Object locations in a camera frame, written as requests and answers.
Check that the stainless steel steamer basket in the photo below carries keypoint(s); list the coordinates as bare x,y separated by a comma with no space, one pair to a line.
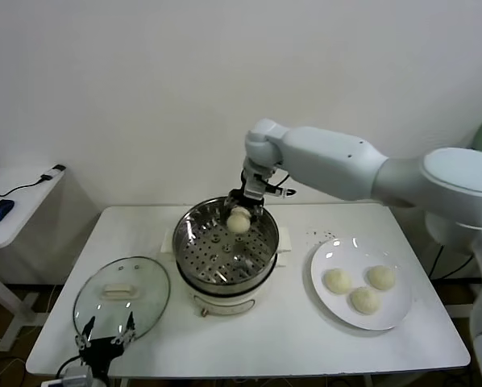
192,225

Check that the white steamed baozi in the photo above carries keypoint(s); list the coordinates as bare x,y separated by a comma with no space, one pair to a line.
364,300
238,225
337,281
381,277

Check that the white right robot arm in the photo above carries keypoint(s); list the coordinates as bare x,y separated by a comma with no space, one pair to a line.
325,157

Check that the white side desk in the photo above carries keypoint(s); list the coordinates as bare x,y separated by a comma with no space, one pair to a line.
23,209

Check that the large white plate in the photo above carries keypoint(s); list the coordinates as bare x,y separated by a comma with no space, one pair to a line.
333,254

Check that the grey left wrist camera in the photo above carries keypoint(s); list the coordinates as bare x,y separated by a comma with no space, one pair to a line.
69,377

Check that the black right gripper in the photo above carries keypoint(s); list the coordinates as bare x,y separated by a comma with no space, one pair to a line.
254,186

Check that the white electric cooker pot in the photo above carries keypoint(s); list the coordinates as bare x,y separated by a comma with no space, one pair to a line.
225,302

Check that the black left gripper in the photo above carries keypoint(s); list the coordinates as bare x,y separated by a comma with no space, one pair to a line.
100,350

